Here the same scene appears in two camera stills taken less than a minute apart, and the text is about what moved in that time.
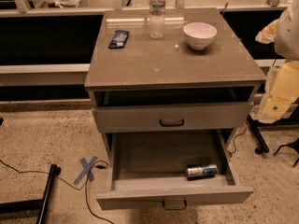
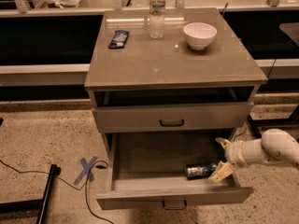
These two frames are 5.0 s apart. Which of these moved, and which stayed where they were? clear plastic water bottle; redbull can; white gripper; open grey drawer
Moved: white gripper
Stayed: redbull can; clear plastic water bottle; open grey drawer
